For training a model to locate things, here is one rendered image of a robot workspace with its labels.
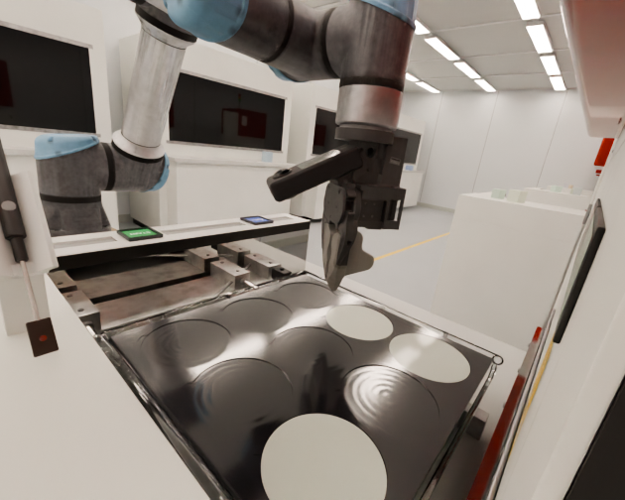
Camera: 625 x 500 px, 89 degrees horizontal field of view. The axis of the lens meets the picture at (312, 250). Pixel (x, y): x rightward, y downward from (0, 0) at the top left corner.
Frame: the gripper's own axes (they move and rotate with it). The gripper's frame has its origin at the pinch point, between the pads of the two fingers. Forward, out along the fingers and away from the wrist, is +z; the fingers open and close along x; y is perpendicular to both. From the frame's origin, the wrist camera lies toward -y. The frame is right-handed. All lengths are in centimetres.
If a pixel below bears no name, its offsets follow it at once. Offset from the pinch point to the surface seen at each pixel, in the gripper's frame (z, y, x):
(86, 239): 0.5, -35.0, 18.8
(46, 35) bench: -76, -138, 281
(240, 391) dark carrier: 6.7, -12.5, -11.6
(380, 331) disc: 6.7, 7.7, -3.0
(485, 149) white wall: -57, 562, 577
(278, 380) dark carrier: 6.7, -8.5, -10.6
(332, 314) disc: 6.6, 2.3, 2.2
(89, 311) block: 5.7, -30.6, 4.5
